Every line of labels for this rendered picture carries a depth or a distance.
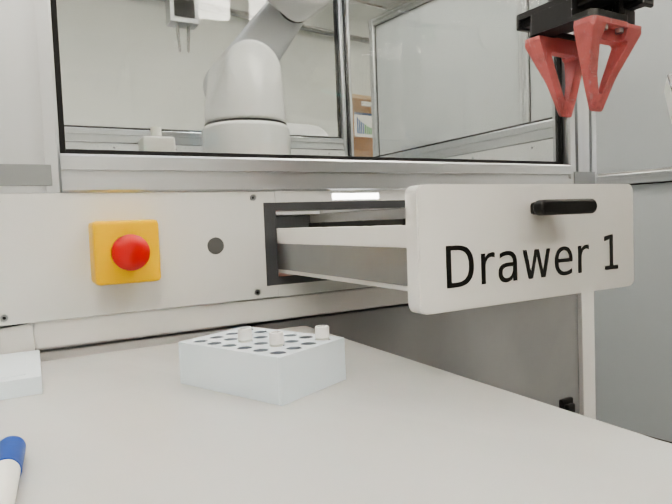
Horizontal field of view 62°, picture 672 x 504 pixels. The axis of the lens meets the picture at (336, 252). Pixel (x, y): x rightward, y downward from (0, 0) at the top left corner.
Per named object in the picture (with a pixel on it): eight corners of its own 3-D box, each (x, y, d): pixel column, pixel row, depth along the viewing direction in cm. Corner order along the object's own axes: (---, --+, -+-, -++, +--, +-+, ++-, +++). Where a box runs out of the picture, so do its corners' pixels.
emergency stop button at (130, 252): (152, 269, 62) (150, 233, 62) (113, 272, 60) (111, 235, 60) (147, 268, 65) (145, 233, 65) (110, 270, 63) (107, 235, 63)
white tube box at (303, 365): (346, 379, 50) (344, 337, 50) (281, 406, 43) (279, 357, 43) (248, 362, 57) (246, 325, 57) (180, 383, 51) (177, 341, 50)
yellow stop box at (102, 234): (163, 281, 65) (160, 219, 65) (96, 287, 62) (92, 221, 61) (154, 278, 69) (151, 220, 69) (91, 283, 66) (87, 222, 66)
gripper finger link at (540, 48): (569, 122, 57) (570, 28, 57) (636, 110, 51) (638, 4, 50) (521, 118, 54) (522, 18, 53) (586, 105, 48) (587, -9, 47)
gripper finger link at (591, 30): (574, 121, 57) (575, 26, 56) (642, 109, 51) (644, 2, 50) (526, 117, 54) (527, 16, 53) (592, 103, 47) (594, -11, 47)
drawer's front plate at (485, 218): (634, 285, 61) (633, 183, 61) (420, 316, 47) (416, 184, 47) (619, 284, 63) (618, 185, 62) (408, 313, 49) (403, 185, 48)
